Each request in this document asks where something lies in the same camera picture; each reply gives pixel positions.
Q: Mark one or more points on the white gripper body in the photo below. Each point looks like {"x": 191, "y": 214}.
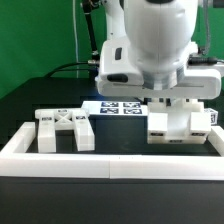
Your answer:
{"x": 119, "y": 77}

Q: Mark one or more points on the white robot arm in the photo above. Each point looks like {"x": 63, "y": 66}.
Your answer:
{"x": 151, "y": 59}

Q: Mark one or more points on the white chair seat part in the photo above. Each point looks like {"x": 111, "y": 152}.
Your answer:
{"x": 178, "y": 112}

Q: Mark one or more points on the white U-shaped fence frame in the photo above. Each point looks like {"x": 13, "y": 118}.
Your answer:
{"x": 16, "y": 161}

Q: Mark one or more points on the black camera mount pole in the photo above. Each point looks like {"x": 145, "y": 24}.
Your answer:
{"x": 88, "y": 6}

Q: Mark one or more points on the white tagged cube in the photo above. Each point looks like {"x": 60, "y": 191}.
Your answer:
{"x": 213, "y": 115}

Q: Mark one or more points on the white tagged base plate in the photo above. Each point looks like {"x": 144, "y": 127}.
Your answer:
{"x": 115, "y": 108}

